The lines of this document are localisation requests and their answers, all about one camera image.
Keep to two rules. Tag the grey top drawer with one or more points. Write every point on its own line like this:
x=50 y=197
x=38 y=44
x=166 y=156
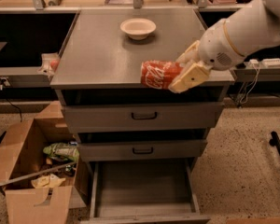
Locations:
x=143 y=117

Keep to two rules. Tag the white paper bowl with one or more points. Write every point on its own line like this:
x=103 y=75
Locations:
x=138 y=29

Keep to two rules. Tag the green snack bag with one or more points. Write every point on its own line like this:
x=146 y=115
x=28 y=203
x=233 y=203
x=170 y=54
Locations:
x=62 y=152

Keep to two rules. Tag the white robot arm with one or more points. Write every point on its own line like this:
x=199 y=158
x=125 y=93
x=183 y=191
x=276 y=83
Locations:
x=254 y=27

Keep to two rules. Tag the grey drawer cabinet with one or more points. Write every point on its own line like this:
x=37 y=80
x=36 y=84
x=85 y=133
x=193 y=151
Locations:
x=101 y=65

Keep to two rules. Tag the grey middle drawer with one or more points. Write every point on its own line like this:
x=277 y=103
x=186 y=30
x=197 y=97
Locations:
x=142 y=150

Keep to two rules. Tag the grey metal rod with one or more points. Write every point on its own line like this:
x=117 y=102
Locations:
x=49 y=170

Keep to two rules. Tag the red coke can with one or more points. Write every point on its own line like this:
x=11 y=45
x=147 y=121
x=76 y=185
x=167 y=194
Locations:
x=159 y=74

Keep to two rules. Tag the yellow snack packet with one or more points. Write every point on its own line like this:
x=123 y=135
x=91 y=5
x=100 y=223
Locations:
x=47 y=181

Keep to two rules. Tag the white power strip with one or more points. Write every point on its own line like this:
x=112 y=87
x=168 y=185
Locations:
x=273 y=62

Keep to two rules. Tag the brown cardboard box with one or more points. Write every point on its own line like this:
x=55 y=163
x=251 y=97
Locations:
x=21 y=153

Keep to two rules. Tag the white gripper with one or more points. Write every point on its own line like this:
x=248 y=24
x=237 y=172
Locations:
x=217 y=47

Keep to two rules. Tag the grey open bottom drawer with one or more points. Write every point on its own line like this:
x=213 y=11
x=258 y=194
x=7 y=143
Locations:
x=144 y=192

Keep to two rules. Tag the clear plastic container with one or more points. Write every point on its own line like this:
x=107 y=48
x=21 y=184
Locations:
x=49 y=64

